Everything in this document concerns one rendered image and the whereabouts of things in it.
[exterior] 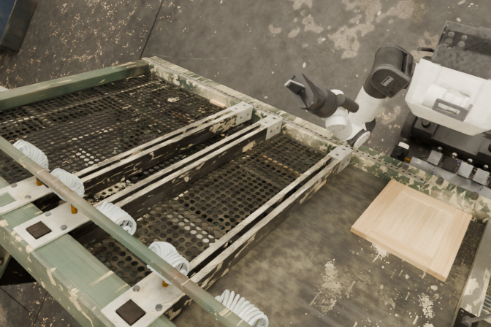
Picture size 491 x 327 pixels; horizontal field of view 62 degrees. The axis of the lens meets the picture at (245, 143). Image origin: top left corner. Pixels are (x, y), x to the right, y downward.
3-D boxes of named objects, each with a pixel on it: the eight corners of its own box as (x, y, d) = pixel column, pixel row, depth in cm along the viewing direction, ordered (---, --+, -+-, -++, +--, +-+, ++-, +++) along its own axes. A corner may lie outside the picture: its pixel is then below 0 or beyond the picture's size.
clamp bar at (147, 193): (283, 133, 191) (293, 86, 179) (39, 278, 104) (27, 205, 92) (266, 125, 196) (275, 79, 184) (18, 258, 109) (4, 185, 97)
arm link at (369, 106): (348, 117, 162) (370, 74, 146) (371, 139, 157) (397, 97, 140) (328, 128, 157) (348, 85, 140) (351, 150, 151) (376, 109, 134)
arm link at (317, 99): (303, 63, 117) (324, 78, 126) (279, 85, 121) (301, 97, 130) (321, 95, 110) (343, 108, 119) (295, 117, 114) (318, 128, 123)
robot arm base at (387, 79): (370, 66, 145) (381, 39, 137) (405, 76, 143) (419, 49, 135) (363, 91, 135) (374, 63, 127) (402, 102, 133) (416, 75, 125)
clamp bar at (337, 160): (353, 165, 174) (369, 115, 162) (131, 369, 87) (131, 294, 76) (332, 155, 179) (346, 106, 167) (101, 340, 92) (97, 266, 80)
